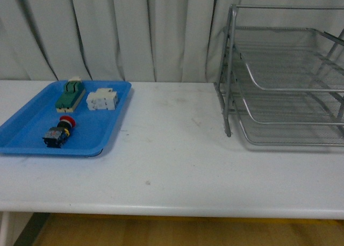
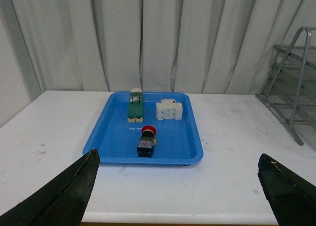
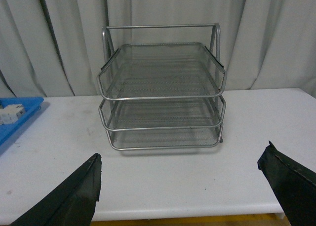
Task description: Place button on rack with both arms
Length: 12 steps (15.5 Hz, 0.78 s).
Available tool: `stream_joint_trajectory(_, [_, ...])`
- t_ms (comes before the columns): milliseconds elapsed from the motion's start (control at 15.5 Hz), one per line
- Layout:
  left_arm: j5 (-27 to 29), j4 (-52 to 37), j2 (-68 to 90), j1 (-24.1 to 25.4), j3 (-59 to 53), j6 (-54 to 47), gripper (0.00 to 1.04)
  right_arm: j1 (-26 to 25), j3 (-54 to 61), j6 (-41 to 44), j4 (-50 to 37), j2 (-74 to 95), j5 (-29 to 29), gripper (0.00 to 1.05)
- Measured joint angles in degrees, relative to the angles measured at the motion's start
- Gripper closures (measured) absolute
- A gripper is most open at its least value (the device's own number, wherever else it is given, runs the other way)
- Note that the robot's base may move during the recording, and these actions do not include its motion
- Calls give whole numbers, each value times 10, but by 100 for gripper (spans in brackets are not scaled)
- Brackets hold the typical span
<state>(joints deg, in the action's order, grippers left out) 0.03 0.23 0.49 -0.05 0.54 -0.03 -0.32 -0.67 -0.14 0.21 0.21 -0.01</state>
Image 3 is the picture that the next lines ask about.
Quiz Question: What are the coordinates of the right gripper camera black left finger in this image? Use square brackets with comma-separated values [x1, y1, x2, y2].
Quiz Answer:
[11, 153, 102, 226]

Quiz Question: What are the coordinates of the right gripper camera black right finger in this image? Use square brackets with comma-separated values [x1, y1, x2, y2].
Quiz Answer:
[257, 142, 316, 226]

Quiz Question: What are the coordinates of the silver mesh tray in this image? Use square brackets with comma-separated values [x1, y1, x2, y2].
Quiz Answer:
[106, 124, 223, 151]
[97, 42, 227, 101]
[98, 96, 226, 132]

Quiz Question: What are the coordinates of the blue plastic tray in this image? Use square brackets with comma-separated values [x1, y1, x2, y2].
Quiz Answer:
[0, 97, 44, 145]

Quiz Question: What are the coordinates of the white curtain backdrop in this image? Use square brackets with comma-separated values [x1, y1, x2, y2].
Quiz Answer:
[0, 0, 316, 97]

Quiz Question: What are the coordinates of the white switch button block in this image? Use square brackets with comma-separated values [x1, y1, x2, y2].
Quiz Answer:
[0, 104, 26, 125]

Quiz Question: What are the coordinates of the silver wire rack frame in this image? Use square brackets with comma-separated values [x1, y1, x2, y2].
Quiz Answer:
[99, 23, 225, 148]

